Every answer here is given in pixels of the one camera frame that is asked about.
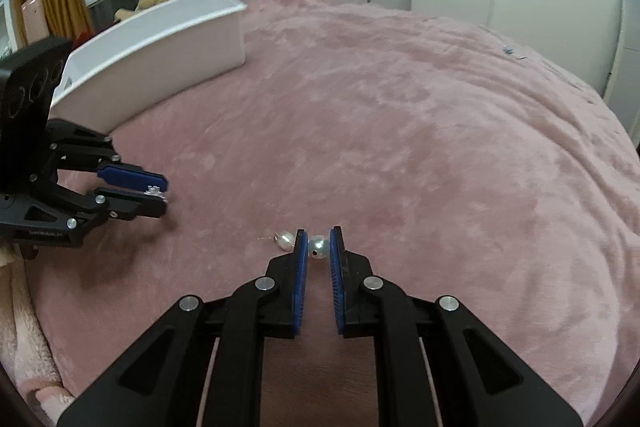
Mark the pink upright device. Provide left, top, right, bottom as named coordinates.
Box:
left=21, top=0, right=50, bottom=44

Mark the pink plush bed blanket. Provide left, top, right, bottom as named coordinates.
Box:
left=26, top=0, right=639, bottom=424

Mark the white rectangular storage box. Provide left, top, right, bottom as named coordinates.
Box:
left=50, top=0, right=247, bottom=133

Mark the small silver crystal earring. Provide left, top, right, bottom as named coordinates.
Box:
left=144, top=185, right=166, bottom=200

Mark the pearl cluster earring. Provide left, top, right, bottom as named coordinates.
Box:
left=257, top=231, right=330, bottom=260

